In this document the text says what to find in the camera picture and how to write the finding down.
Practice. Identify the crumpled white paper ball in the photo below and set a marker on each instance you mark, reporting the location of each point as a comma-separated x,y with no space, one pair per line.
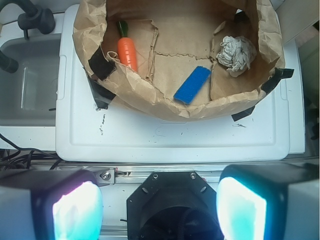
236,54

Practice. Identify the orange toy carrot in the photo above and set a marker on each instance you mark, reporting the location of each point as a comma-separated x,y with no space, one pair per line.
125,47

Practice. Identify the black tape strip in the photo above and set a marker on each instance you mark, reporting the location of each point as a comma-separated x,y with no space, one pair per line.
279,74
245,113
102,69

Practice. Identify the blue sponge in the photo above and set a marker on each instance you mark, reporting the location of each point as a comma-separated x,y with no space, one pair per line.
192,85

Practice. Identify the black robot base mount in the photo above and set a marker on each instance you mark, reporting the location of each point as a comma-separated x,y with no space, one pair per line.
173,206

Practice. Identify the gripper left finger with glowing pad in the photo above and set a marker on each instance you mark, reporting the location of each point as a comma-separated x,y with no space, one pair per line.
50,205

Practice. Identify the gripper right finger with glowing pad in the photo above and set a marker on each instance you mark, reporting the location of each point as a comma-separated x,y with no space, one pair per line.
277,201

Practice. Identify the brown paper bag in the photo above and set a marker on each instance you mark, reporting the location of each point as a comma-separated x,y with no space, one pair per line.
172,38

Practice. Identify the aluminium frame rail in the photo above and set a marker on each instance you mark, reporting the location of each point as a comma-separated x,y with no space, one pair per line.
137,173

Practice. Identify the black tape strip lower right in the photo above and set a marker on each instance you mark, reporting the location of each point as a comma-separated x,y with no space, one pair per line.
245,113

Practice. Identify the white plastic bin lid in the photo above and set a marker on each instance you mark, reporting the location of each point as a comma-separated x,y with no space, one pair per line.
117,134

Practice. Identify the black tape strip left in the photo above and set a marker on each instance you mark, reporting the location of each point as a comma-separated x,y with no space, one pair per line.
102,69

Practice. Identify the black faucet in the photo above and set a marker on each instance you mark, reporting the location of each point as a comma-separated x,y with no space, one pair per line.
34,17

